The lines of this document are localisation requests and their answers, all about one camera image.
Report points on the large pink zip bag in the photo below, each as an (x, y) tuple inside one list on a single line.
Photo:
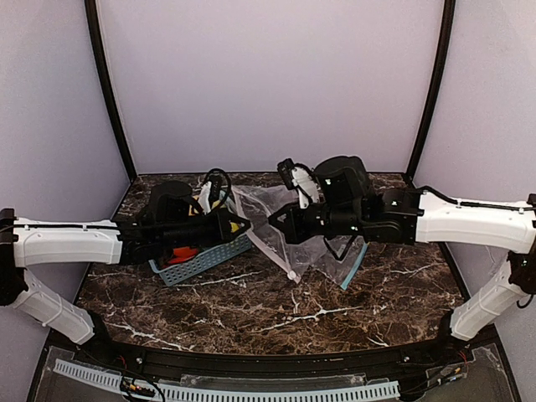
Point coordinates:
[(257, 204)]

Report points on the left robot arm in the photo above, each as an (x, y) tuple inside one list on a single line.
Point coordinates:
[(172, 218)]

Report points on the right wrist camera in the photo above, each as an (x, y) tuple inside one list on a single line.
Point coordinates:
[(297, 176)]

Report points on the small blue zip bag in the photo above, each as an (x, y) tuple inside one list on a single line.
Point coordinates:
[(341, 272)]

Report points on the orange tangerine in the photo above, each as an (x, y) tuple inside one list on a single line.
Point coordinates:
[(183, 254)]

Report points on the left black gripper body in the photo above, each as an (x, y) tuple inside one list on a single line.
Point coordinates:
[(222, 224)]

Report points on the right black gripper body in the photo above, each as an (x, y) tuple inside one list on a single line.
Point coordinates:
[(298, 219)]

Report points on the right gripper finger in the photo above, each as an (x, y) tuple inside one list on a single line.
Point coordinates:
[(286, 230), (279, 217)]

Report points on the right black frame post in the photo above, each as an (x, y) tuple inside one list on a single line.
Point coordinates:
[(436, 76)]

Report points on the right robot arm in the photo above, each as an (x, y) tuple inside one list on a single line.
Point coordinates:
[(337, 198)]

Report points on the black frame post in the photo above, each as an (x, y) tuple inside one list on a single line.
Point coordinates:
[(106, 87), (436, 76)]

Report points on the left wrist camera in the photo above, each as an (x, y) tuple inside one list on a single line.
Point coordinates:
[(215, 190)]

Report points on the left black frame post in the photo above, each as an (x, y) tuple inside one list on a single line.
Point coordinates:
[(106, 87)]

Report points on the blue plastic basket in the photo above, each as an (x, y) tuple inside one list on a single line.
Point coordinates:
[(204, 260)]

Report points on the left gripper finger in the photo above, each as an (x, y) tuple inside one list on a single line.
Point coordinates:
[(229, 237), (233, 217)]

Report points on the red chili pepper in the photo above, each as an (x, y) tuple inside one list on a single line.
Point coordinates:
[(169, 264)]

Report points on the white cable duct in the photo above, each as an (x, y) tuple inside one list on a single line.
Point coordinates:
[(141, 390)]

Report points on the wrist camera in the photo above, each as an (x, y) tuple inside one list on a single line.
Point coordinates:
[(297, 176), (215, 190)]

